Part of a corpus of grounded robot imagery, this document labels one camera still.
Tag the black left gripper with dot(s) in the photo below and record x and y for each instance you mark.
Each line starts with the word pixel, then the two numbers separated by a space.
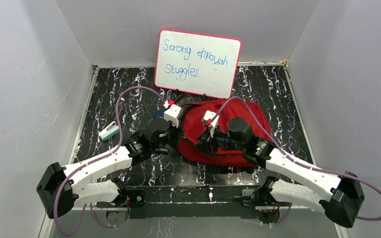
pixel 173 132

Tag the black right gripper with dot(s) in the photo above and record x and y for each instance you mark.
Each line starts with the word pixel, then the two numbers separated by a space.
pixel 207 141

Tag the red student backpack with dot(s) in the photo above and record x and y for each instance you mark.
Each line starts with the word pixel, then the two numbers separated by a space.
pixel 244 121

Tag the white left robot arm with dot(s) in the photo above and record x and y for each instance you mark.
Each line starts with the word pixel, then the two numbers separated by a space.
pixel 63 187

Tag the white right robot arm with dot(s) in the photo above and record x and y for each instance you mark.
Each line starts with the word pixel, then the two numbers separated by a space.
pixel 339 197

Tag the black blue marker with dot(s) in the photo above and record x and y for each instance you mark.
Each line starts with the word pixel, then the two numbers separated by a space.
pixel 162 151

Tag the dark blue wallet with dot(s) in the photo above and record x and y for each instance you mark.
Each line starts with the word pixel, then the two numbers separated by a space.
pixel 159 113

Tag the pink framed whiteboard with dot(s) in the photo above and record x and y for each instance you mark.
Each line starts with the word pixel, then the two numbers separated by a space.
pixel 196 63

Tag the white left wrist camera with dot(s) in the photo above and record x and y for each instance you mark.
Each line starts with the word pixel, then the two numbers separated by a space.
pixel 172 113

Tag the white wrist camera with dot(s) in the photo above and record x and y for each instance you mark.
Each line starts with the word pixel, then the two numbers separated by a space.
pixel 172 113
pixel 210 120

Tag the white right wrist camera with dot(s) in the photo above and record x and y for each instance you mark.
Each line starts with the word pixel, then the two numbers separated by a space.
pixel 210 120

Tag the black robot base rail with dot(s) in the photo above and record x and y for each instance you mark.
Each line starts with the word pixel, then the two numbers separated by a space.
pixel 195 201

